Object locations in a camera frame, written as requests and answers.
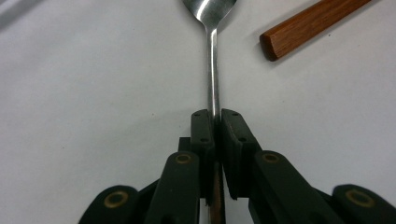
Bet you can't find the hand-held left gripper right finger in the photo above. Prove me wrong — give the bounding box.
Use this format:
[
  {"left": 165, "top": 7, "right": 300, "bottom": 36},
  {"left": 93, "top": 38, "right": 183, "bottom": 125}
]
[{"left": 220, "top": 108, "right": 344, "bottom": 224}]

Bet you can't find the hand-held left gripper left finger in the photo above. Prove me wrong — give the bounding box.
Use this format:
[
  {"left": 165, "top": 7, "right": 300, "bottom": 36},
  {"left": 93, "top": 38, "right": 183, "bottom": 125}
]
[{"left": 144, "top": 108, "right": 217, "bottom": 224}]

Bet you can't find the steel spoon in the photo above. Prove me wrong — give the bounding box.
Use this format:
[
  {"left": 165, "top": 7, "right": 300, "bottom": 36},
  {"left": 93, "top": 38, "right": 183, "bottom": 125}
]
[{"left": 181, "top": 0, "right": 238, "bottom": 224}]

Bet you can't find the white table mat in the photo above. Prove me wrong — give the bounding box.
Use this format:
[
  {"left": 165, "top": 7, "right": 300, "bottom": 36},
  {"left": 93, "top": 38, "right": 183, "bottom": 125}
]
[{"left": 0, "top": 0, "right": 396, "bottom": 224}]

